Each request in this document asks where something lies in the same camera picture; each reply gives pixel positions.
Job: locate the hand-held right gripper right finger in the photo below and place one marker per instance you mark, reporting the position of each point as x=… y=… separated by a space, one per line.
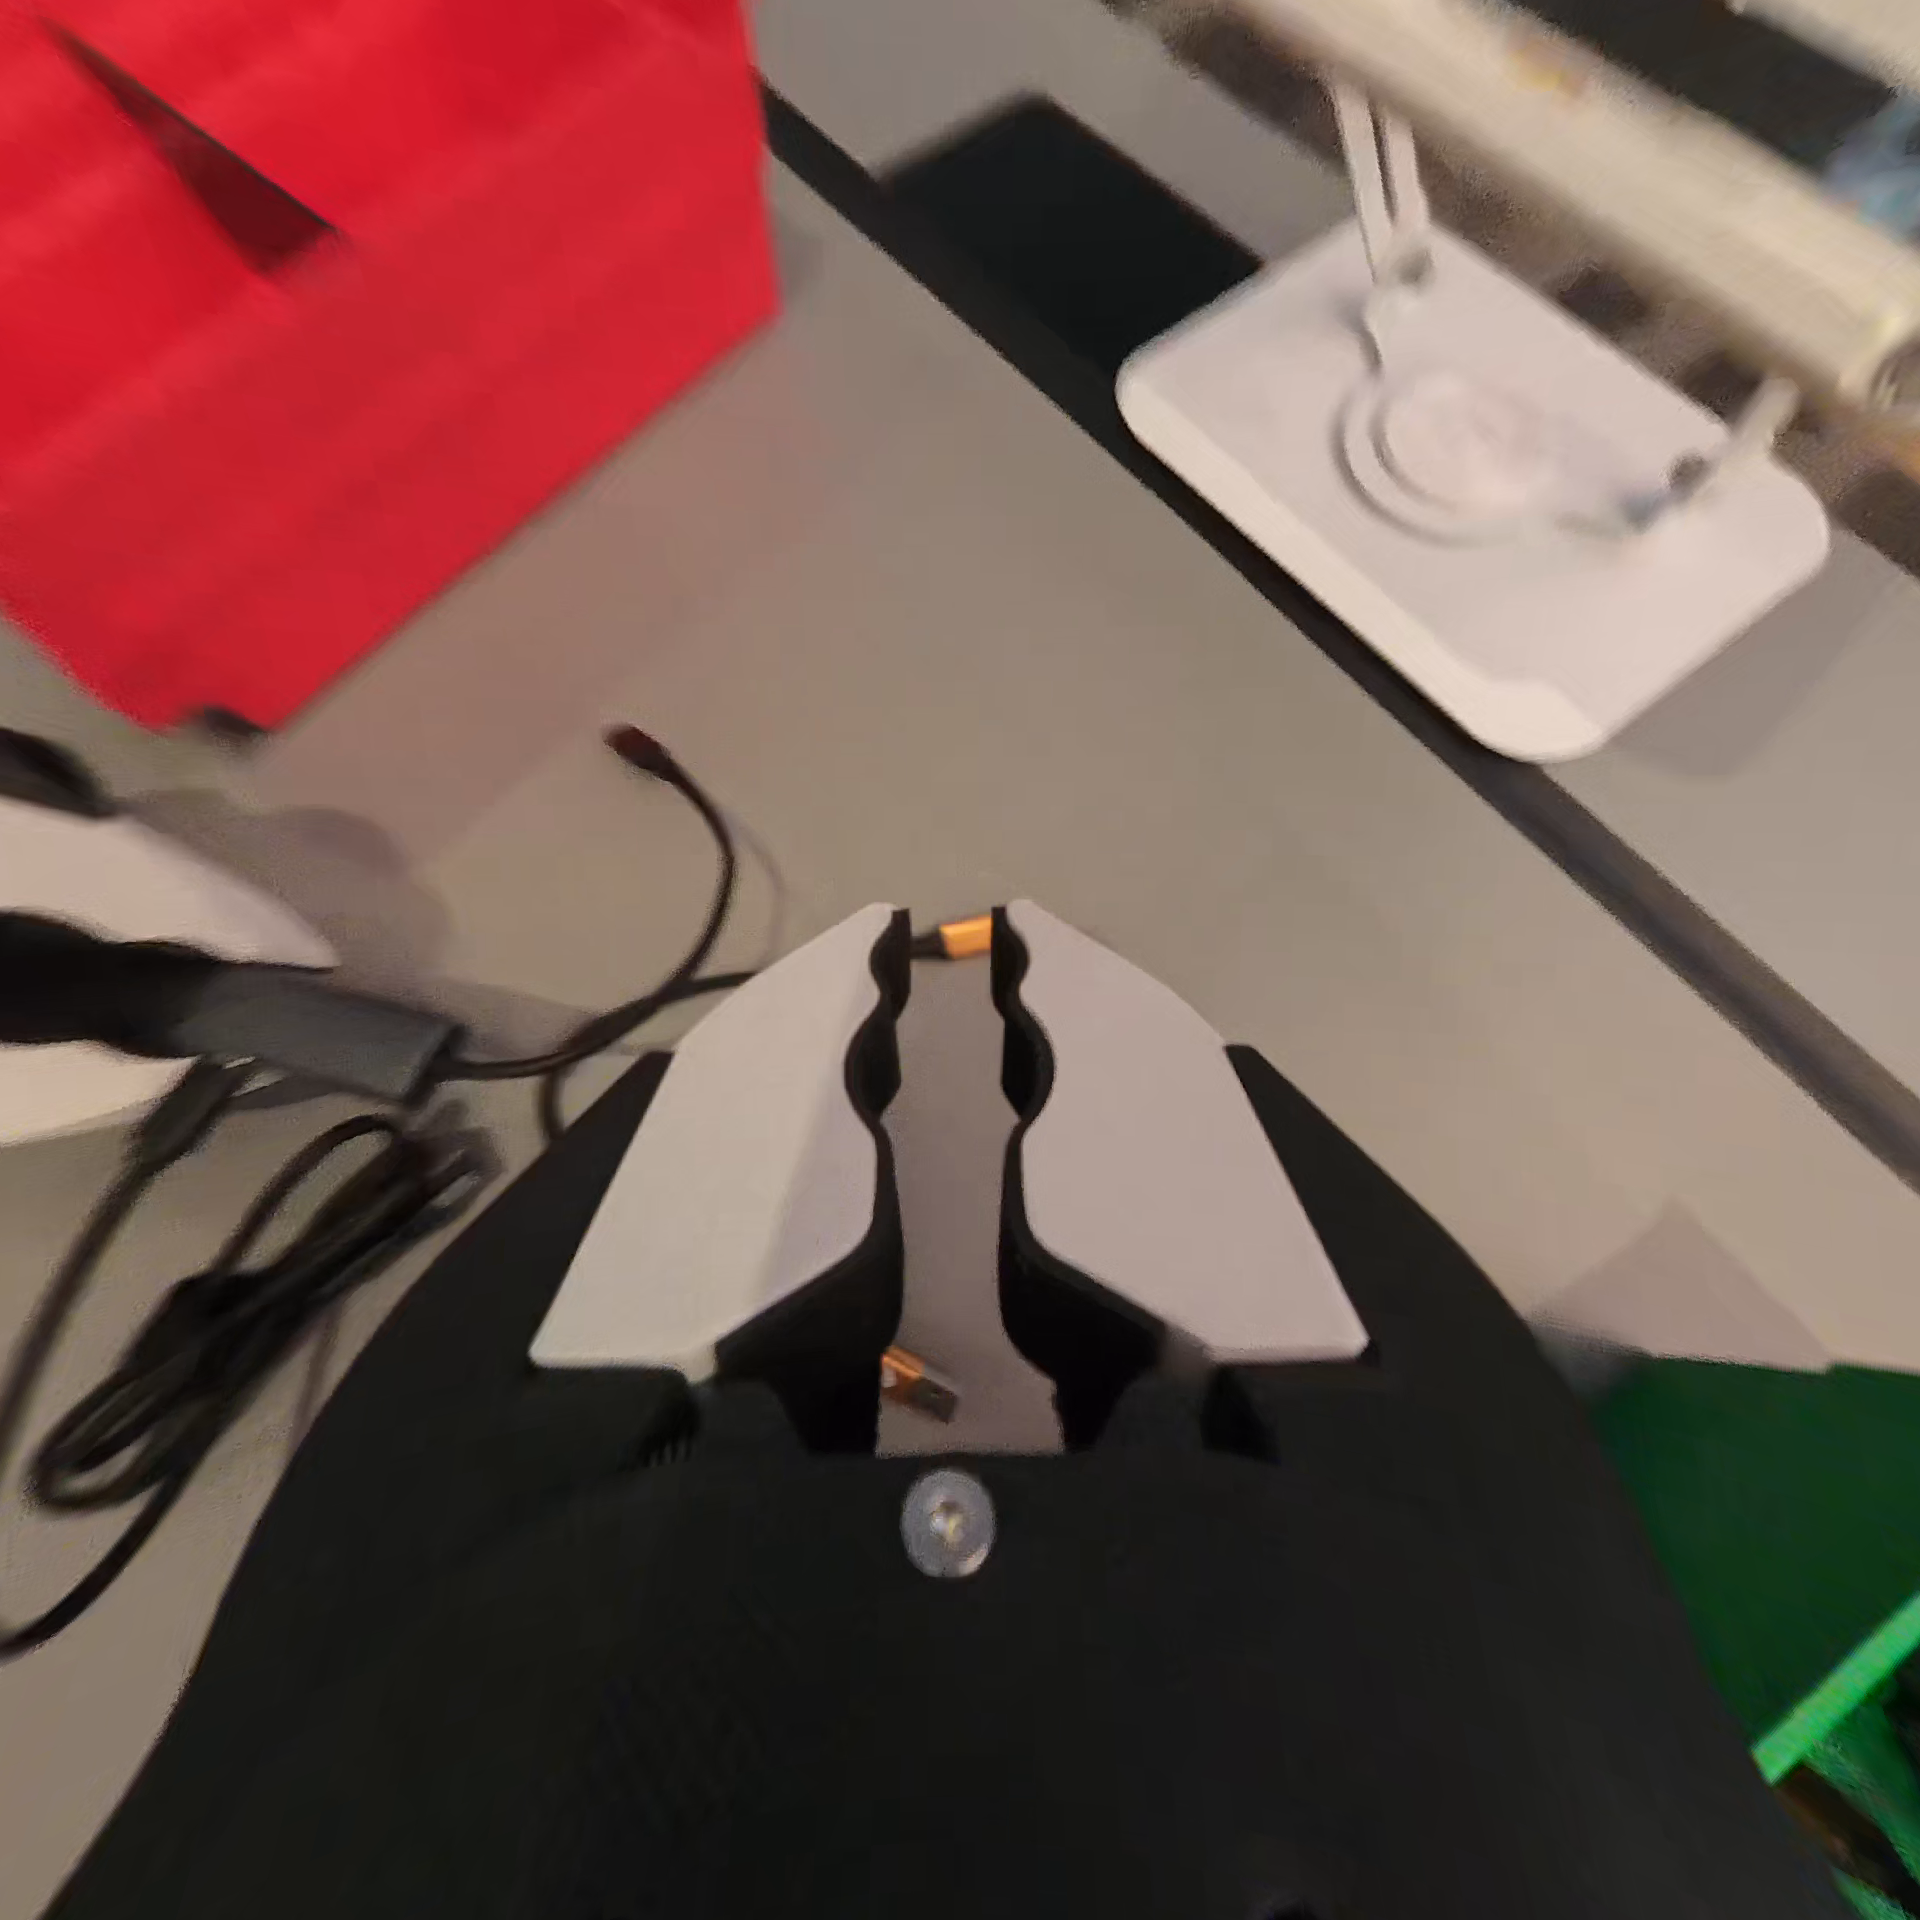
x=1185 y=1202

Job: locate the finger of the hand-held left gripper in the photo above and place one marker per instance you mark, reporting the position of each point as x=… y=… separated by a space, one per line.
x=61 y=1095
x=119 y=878

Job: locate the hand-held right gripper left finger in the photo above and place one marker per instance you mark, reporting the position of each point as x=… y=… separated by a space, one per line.
x=722 y=1202

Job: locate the orange usb plug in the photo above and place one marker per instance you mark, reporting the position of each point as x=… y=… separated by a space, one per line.
x=915 y=1382
x=962 y=939

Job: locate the red plastic bin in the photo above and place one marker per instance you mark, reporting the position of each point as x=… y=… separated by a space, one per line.
x=452 y=451

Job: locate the green plastic bin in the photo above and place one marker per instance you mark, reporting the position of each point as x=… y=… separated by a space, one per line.
x=1770 y=1500

